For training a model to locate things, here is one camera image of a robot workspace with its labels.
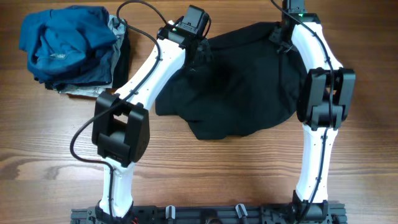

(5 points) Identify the black t-shirt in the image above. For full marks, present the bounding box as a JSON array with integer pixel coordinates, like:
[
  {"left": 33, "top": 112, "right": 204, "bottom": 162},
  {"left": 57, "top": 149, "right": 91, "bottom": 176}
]
[{"left": 155, "top": 22, "right": 307, "bottom": 140}]

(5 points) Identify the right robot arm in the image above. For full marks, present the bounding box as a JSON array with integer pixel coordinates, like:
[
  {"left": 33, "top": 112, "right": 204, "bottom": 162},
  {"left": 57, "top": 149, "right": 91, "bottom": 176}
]
[{"left": 265, "top": 1, "right": 356, "bottom": 223}]

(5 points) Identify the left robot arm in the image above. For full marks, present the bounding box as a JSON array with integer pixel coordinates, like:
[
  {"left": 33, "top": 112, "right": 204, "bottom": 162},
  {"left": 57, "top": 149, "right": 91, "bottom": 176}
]
[{"left": 92, "top": 16, "right": 210, "bottom": 223}]

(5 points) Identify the grey folded garment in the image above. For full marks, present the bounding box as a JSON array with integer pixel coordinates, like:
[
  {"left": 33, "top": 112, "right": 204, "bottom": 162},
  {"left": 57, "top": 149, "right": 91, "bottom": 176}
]
[{"left": 58, "top": 14, "right": 128, "bottom": 99}]

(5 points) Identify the blue crumpled garment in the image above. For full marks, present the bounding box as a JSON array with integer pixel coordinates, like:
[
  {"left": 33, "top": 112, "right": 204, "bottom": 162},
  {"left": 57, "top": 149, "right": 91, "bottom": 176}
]
[{"left": 19, "top": 6, "right": 116, "bottom": 90}]

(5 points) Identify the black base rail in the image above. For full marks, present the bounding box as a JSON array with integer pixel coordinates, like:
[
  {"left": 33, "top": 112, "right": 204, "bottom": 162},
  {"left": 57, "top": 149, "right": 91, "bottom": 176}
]
[{"left": 70, "top": 200, "right": 347, "bottom": 224}]

